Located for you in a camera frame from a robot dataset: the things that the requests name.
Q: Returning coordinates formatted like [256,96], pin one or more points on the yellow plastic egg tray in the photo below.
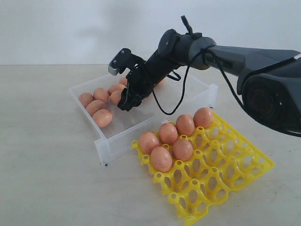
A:
[223,161]

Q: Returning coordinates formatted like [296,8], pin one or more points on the brown egg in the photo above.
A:
[182,150]
[95,106]
[115,87]
[85,99]
[185,125]
[115,97]
[147,142]
[203,117]
[123,81]
[102,117]
[168,133]
[101,94]
[161,159]

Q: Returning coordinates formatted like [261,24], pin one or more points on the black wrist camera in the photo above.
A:
[124,59]

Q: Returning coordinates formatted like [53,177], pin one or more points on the clear plastic bin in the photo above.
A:
[114,141]

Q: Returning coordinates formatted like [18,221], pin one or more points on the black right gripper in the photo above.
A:
[143,77]

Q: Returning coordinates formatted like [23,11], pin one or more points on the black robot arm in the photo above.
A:
[268,86]

